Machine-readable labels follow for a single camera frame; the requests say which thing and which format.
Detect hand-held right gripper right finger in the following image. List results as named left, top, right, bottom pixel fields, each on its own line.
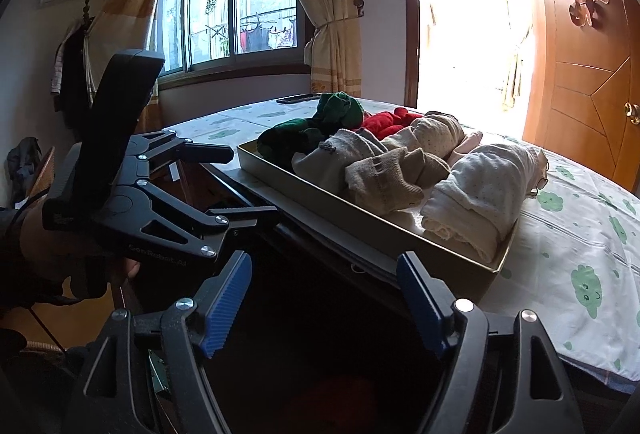
left=396, top=251, right=586, bottom=434

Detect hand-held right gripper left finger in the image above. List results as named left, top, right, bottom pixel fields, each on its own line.
left=62, top=250, right=253, bottom=434

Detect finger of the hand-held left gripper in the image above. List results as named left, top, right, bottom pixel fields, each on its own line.
left=132, top=184, right=279, bottom=261
left=122, top=129, right=235, bottom=181

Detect shallow beige tray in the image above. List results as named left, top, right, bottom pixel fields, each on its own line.
left=236, top=134, right=518, bottom=310

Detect dark green underwear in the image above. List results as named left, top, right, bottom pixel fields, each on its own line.
left=257, top=117, right=328, bottom=171

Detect dark wooden drawer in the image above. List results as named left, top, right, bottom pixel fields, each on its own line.
left=125, top=214, right=451, bottom=434

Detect grey underwear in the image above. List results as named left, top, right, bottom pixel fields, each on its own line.
left=291, top=128, right=388, bottom=196

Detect white dotted underwear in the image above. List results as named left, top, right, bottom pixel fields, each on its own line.
left=420, top=143, right=551, bottom=263

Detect tan knitted socks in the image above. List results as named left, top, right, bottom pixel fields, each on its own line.
left=344, top=147, right=451, bottom=216

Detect pink underwear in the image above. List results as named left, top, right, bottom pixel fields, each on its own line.
left=447, top=129, right=485, bottom=167

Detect beige dotted underwear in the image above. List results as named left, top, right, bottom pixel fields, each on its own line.
left=385, top=111, right=467, bottom=161

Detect person's left hand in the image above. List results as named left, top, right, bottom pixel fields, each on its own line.
left=17, top=207, right=142, bottom=300

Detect dark wooden desk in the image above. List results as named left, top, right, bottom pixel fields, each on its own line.
left=150, top=154, right=640, bottom=420

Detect coat rack with clothes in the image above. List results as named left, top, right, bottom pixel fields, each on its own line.
left=50, top=0, right=98, bottom=125

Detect wooden chair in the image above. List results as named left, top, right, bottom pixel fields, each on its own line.
left=5, top=137, right=57, bottom=210

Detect black phone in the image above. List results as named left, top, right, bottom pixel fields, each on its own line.
left=276, top=93, right=321, bottom=106

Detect cloud print tablecloth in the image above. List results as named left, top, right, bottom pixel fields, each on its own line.
left=167, top=97, right=640, bottom=387

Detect wooden door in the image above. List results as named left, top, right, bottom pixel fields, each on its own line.
left=520, top=0, right=640, bottom=195

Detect wooden door frame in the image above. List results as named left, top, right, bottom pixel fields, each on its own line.
left=397, top=0, right=421, bottom=109

